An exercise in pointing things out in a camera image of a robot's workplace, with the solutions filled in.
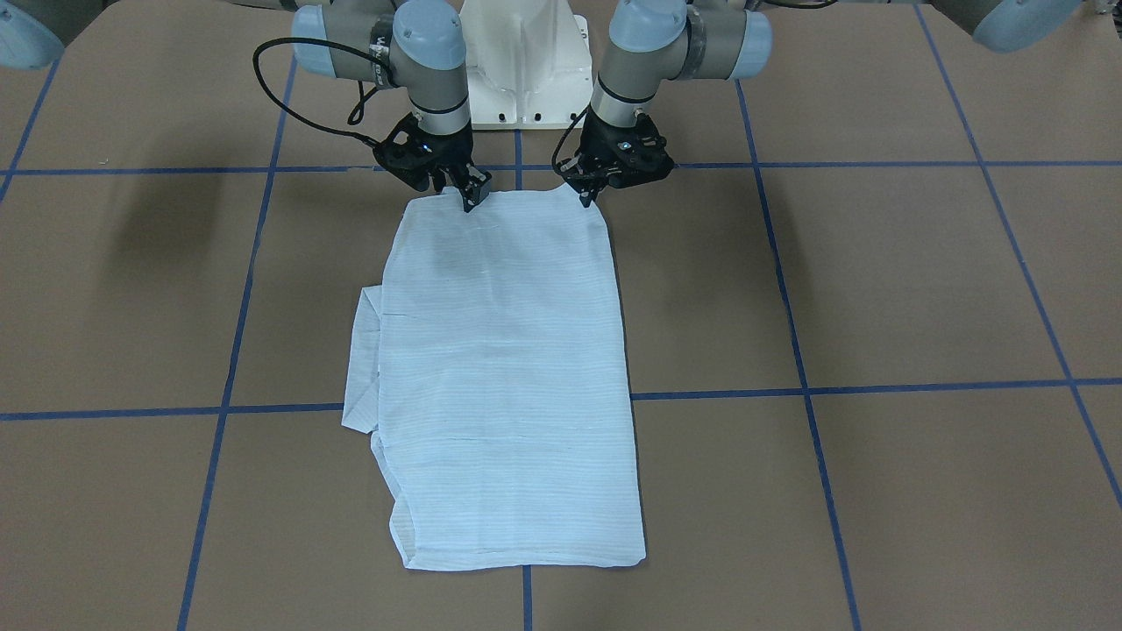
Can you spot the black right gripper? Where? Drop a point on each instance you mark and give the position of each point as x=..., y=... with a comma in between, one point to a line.
x=448, y=159

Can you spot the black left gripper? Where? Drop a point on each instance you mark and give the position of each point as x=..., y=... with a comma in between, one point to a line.
x=597, y=152

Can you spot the light blue button shirt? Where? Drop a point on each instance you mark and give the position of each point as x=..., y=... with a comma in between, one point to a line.
x=488, y=369

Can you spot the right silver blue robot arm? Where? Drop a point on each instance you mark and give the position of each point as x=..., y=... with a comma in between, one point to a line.
x=418, y=46

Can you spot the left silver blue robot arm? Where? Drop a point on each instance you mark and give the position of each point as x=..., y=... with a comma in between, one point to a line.
x=650, y=43

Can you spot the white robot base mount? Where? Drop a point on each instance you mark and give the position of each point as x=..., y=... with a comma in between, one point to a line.
x=528, y=63

